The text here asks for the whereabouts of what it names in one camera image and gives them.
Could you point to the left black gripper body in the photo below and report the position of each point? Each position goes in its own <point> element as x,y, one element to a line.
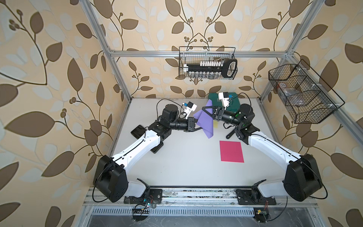
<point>189,121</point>

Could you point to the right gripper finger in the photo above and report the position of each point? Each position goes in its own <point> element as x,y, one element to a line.
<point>209,108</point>
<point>211,113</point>

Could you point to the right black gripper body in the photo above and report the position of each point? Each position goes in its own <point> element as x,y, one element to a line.
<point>220,114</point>

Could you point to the purple square paper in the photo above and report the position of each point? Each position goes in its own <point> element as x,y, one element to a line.
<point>206,122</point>

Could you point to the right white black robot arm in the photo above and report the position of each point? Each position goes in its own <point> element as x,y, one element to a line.
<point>302,177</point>

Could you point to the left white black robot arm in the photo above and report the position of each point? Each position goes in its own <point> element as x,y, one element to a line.
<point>111,172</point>

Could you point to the pink square paper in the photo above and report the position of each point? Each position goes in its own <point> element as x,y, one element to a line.
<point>231,151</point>

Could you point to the green tool case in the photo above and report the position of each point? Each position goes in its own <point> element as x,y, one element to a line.
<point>234,103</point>

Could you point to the green black pipe wrench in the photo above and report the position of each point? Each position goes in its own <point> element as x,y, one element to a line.
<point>230,134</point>

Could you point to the black socket holder tool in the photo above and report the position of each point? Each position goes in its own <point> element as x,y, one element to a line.
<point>224,69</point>

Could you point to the black flat tray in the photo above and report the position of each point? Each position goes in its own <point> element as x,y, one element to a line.
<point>139,131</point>

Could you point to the plastic bag in basket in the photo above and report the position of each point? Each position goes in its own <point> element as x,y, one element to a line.
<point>291,96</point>

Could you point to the black wire basket back wall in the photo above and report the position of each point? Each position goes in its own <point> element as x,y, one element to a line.
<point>196,54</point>

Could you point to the black wire basket wall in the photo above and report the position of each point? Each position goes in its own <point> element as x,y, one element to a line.
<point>321,100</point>
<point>196,54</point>

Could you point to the aluminium front rail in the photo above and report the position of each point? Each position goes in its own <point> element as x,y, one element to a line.
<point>220,197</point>

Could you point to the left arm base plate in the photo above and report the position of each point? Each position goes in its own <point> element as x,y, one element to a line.
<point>153,196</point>

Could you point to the black wire basket right wall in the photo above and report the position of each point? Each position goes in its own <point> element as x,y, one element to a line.
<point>321,100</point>

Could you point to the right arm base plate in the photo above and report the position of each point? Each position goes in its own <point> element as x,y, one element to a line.
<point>253,197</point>

